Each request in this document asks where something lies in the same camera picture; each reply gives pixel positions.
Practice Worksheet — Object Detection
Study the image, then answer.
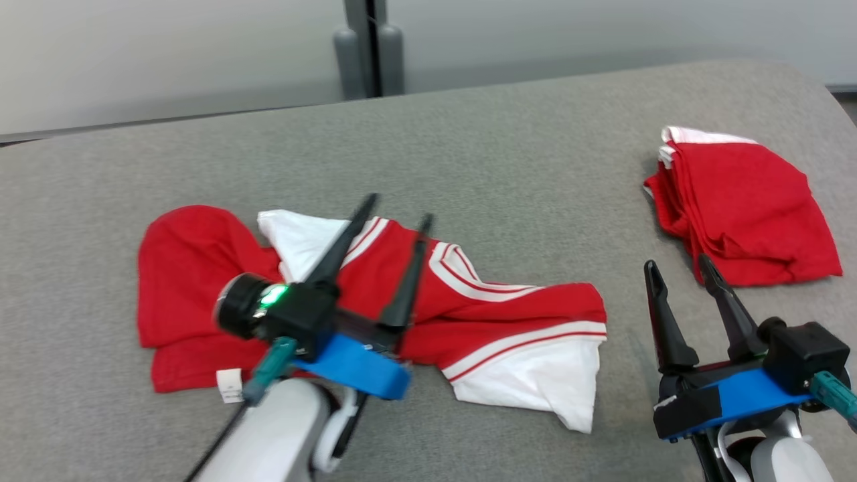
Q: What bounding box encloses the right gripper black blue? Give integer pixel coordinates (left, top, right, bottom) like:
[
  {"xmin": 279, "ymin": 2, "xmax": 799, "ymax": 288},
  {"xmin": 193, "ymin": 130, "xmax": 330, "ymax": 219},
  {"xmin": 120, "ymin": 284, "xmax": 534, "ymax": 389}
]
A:
[{"xmin": 643, "ymin": 254, "xmax": 815, "ymax": 443}]

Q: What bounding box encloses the folded red garment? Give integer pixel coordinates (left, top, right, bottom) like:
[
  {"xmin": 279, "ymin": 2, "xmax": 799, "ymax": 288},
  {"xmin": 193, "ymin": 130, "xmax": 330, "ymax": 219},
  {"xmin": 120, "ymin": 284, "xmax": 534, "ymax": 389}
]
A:
[{"xmin": 644, "ymin": 126, "xmax": 843, "ymax": 287}]

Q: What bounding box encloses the black cable with teal plug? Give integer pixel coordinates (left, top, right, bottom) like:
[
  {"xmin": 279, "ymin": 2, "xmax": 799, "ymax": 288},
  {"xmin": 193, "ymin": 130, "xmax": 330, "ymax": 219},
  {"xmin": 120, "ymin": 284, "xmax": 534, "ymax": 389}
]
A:
[
  {"xmin": 810, "ymin": 372, "xmax": 857, "ymax": 432},
  {"xmin": 182, "ymin": 337, "xmax": 299, "ymax": 482}
]

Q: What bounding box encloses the red garment with white sleeves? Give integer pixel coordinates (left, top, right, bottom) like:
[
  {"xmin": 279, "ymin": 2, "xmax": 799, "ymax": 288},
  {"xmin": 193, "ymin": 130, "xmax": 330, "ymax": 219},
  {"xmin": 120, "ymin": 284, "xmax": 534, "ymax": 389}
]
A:
[{"xmin": 137, "ymin": 204, "xmax": 608, "ymax": 434}]

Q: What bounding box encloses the grey metal partition post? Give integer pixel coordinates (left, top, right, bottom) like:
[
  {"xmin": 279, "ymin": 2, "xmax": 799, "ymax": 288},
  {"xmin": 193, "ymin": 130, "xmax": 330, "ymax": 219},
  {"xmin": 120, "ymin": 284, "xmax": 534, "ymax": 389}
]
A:
[{"xmin": 333, "ymin": 0, "xmax": 406, "ymax": 100}]

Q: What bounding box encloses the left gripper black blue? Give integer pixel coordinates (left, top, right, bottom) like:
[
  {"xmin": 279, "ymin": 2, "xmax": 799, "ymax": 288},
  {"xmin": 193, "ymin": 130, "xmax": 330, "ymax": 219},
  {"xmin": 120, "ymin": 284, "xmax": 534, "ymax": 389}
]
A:
[{"xmin": 256, "ymin": 193, "xmax": 435, "ymax": 401}]

